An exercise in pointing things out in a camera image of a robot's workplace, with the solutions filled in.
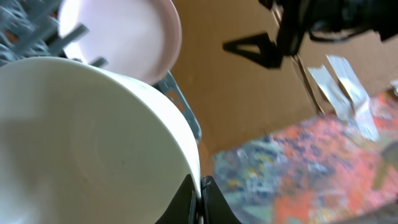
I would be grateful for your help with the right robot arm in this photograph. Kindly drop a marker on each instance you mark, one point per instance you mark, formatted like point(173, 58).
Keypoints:
point(327, 21)

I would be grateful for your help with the grey dishwasher rack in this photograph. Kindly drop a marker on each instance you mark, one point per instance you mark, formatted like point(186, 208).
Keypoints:
point(30, 29)

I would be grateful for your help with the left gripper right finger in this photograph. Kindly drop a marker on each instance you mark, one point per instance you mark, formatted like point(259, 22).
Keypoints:
point(215, 209)

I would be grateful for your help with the colourful patterned floor mat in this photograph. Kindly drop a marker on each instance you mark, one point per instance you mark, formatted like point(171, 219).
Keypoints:
point(317, 171)

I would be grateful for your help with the cream bowl with peanuts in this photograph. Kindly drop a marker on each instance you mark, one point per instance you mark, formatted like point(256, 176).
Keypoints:
point(80, 144)

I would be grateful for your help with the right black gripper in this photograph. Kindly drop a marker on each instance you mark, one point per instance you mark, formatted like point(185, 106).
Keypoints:
point(264, 52)

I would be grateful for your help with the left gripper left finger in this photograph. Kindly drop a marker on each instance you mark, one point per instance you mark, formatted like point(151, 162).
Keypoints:
point(183, 207)

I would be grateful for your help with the pink round plate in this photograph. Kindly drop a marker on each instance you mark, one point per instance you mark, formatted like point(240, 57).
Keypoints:
point(138, 38)

